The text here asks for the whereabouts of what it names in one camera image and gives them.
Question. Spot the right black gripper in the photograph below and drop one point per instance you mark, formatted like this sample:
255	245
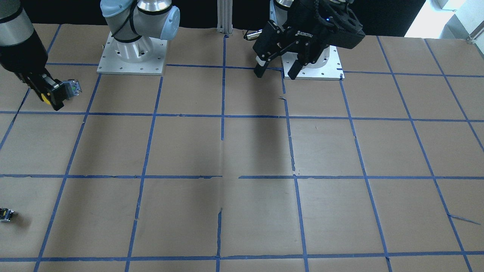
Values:
22	61

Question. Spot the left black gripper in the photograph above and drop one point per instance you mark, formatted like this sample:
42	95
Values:
307	37

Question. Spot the yellow push button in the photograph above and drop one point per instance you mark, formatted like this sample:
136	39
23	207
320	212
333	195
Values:
55	91

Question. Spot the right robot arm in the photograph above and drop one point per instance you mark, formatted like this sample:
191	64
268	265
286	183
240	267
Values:
139	31

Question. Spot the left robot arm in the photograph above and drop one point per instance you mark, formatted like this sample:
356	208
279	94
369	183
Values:
295	35

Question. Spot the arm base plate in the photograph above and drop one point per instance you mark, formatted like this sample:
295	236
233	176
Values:
327	67
147	56

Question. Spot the aluminium frame post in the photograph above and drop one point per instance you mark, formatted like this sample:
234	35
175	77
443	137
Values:
224	17

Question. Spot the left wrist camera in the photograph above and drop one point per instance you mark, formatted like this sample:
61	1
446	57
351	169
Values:
341	27

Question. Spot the small black switch block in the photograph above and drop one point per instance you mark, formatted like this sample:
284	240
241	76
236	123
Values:
6	214

